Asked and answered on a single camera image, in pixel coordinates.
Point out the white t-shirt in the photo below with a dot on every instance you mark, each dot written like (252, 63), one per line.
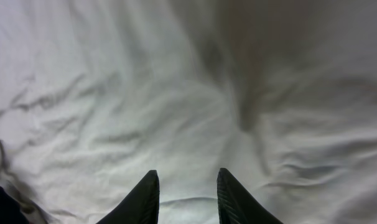
(93, 94)

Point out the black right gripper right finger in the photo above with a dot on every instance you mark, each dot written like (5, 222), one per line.
(236, 205)

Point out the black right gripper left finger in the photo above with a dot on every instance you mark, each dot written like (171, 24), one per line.
(140, 206)

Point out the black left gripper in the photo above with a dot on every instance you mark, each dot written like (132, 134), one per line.
(10, 210)

